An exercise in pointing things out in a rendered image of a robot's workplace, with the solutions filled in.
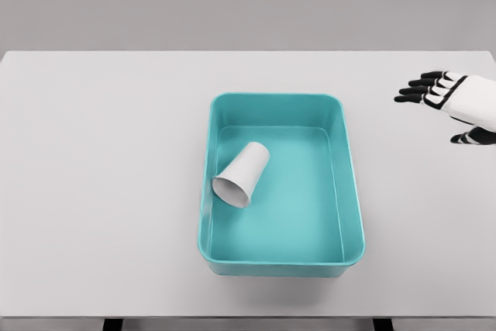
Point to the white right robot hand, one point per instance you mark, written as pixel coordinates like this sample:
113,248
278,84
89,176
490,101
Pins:
470,100

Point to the teal plastic basket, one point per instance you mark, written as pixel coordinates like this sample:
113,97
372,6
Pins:
294,199

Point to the white paper cup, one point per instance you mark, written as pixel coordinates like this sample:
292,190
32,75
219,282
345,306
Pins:
243,173

